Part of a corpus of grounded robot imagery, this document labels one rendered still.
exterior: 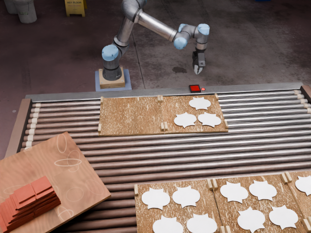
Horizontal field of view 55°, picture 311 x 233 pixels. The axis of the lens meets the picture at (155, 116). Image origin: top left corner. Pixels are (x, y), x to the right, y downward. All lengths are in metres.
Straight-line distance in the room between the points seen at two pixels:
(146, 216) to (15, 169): 0.70
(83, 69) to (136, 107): 2.11
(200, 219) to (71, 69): 2.99
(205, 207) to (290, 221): 0.41
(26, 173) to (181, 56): 3.11
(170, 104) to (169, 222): 0.86
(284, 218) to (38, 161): 1.27
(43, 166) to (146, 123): 0.68
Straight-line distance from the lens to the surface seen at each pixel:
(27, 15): 5.29
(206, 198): 1.63
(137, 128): 1.90
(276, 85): 2.49
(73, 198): 1.51
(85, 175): 1.57
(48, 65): 4.24
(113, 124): 1.93
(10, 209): 1.46
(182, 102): 2.10
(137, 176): 1.69
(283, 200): 1.75
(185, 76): 3.94
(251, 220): 1.62
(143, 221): 1.54
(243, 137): 1.99
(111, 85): 2.30
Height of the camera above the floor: 2.31
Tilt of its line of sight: 44 degrees down
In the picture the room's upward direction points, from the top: 3 degrees clockwise
